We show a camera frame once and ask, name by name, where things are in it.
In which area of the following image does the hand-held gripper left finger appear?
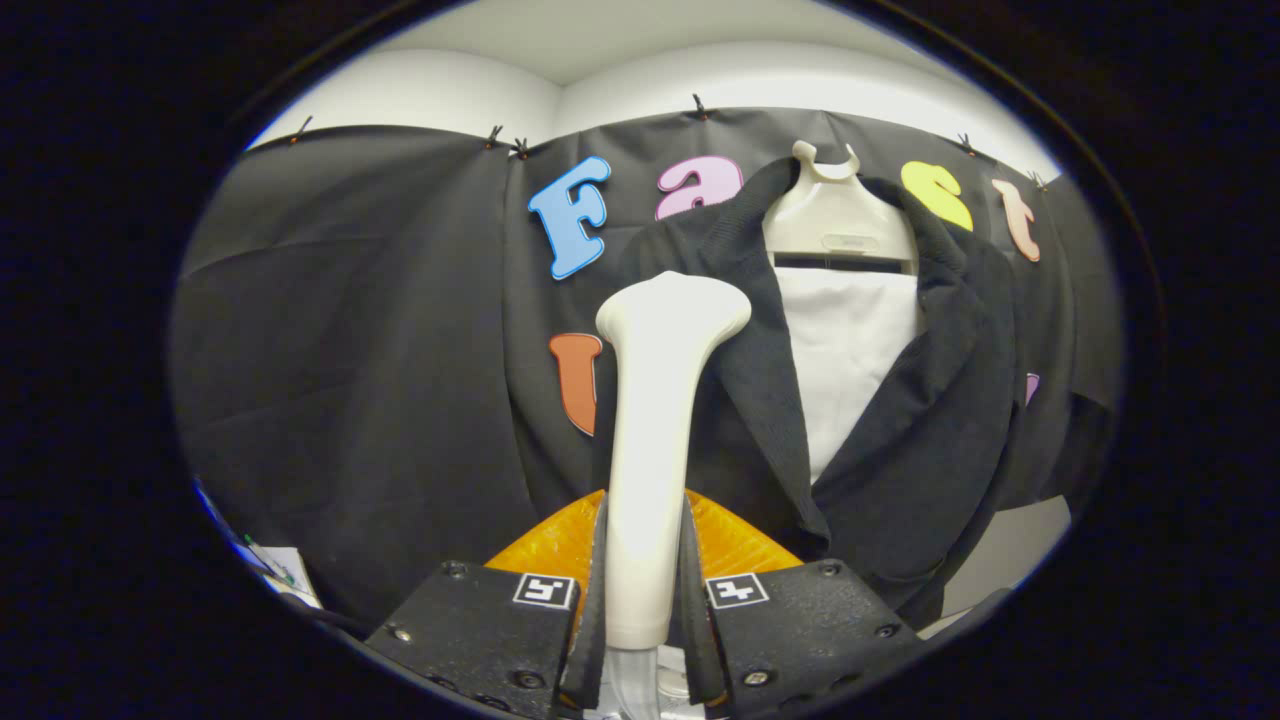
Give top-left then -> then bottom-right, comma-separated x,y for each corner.
365,490 -> 609,720

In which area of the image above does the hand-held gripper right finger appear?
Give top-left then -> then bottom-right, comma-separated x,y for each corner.
680,490 -> 926,720

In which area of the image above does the black suit jacket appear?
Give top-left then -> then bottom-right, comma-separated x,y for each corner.
612,157 -> 1026,631

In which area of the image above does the white garment steamer with hose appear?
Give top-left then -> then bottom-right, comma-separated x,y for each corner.
596,271 -> 753,720

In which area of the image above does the white flat panel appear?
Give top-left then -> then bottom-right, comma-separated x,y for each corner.
245,545 -> 324,610

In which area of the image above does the grey cabinet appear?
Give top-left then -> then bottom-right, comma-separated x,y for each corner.
920,495 -> 1073,641

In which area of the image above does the black backdrop cloth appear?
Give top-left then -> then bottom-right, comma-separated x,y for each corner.
170,105 -> 1126,631

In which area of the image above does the white plastic hanger head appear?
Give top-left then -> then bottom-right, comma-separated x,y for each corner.
763,140 -> 919,273

